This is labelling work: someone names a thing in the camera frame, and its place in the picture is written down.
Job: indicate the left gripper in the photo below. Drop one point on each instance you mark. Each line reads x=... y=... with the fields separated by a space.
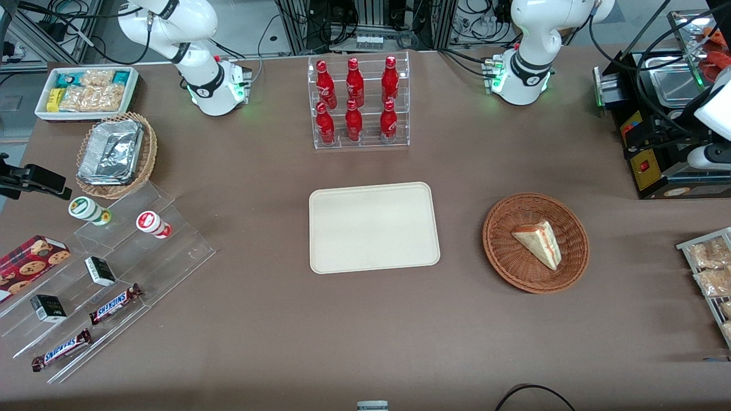
x=673 y=129

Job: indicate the triangular sandwich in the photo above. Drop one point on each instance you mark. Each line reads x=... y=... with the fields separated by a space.
x=539 y=245

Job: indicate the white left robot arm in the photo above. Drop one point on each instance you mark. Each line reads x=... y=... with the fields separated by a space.
x=534 y=40

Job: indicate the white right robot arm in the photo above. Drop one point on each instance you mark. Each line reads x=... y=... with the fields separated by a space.
x=197 y=34

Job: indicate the tray of wrapped pastries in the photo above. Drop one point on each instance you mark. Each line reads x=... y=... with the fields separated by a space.
x=714 y=311

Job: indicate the brown wicker basket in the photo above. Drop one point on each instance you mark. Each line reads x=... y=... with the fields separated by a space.
x=508 y=251

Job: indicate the beige plastic tray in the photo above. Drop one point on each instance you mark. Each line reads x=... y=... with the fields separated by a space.
x=374 y=228

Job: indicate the light wicker basket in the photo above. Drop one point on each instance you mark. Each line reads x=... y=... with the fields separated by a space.
x=149 y=148

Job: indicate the black hot food warmer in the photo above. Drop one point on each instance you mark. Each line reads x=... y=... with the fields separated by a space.
x=657 y=177

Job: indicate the steel warmer pan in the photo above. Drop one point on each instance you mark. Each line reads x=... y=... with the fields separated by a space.
x=674 y=85

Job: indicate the orange sausage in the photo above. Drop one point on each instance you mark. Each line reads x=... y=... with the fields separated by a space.
x=717 y=63

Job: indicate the clear cracker bag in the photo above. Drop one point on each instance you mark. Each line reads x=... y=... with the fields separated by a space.
x=714 y=282
x=708 y=254

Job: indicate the red cola bottle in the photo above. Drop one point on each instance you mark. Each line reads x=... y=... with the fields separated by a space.
x=354 y=83
x=353 y=123
x=390 y=80
x=388 y=123
x=325 y=125
x=325 y=85

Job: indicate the clear acrylic bottle rack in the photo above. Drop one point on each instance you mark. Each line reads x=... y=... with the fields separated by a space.
x=368 y=142

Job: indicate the white power strip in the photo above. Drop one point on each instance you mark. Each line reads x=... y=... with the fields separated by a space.
x=369 y=41

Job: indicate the grey device edge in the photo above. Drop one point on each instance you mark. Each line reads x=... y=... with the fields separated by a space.
x=372 y=406

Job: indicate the clear acrylic stepped stand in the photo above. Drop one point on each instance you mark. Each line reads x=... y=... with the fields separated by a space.
x=171 y=257

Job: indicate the red lid yoghurt cup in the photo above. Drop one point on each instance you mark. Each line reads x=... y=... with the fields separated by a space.
x=151 y=222

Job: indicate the aluminium foil container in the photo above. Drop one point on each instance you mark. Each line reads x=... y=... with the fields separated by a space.
x=111 y=151

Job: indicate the clear peanut snack bag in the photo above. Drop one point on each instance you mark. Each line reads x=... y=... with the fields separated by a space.
x=97 y=77
x=91 y=99

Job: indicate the snickers bar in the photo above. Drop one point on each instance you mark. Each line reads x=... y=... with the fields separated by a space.
x=60 y=350
x=114 y=304

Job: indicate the small black box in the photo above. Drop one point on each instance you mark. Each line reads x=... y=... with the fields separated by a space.
x=100 y=271
x=48 y=308

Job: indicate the green lid yoghurt cup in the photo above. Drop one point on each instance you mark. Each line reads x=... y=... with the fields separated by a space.
x=85 y=209

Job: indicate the teal snack packet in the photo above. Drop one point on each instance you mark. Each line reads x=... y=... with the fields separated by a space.
x=68 y=78

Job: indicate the yellow snack packet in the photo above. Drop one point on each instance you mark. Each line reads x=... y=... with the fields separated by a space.
x=54 y=100

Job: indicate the white snack bin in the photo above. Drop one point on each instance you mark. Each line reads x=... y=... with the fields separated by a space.
x=41 y=108

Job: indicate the red cookie box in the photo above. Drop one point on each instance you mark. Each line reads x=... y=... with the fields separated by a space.
x=28 y=262

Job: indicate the aluminium frame rack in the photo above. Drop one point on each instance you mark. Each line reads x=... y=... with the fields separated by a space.
x=297 y=25

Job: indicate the black camera clamp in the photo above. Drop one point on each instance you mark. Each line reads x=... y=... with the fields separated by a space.
x=34 y=180

